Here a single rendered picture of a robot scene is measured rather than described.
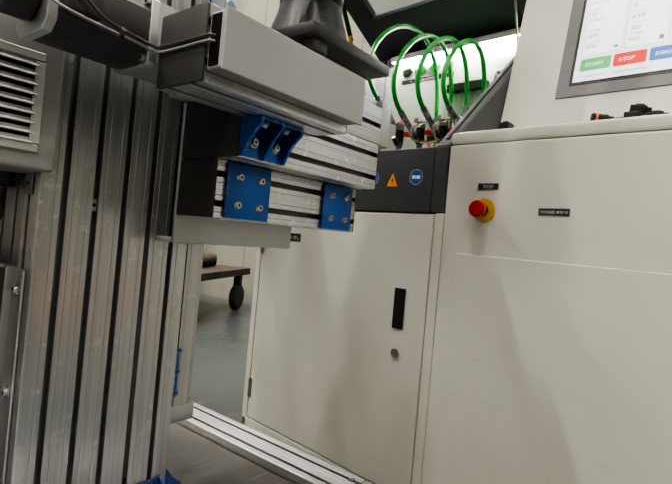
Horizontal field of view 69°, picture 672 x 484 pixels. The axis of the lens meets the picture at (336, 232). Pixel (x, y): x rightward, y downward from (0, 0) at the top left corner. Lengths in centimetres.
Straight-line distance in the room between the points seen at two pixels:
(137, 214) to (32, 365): 26
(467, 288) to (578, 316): 24
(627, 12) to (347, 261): 92
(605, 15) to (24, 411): 145
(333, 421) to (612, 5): 128
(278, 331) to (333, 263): 31
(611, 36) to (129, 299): 122
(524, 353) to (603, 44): 78
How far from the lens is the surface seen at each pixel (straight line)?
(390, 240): 126
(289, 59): 64
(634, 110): 118
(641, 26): 144
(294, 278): 151
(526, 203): 110
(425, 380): 123
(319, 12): 92
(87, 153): 82
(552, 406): 110
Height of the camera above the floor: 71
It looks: 1 degrees up
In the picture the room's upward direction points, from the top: 5 degrees clockwise
